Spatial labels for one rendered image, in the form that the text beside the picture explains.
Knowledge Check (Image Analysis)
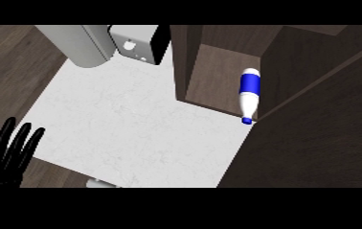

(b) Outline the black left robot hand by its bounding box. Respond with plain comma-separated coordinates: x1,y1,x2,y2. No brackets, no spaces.
0,116,48,189

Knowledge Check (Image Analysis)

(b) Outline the dark brown wooden cabinet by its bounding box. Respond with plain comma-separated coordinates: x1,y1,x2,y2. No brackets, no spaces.
168,24,362,123

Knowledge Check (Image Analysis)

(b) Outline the white blue-labelled water bottle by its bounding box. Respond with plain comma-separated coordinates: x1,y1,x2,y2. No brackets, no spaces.
237,67,262,126

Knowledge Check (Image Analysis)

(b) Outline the dark brown cabinet door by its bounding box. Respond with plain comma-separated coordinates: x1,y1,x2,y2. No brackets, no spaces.
214,52,362,189

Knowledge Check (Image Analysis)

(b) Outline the small pale grey rounded object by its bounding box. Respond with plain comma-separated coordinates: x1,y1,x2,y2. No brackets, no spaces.
84,177,119,189

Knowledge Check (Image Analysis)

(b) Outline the pale grey rounded appliance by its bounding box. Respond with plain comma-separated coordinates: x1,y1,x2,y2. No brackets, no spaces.
33,24,115,69

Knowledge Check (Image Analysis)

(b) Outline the grey appliance with black side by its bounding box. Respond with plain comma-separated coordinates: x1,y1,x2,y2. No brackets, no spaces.
107,24,172,66

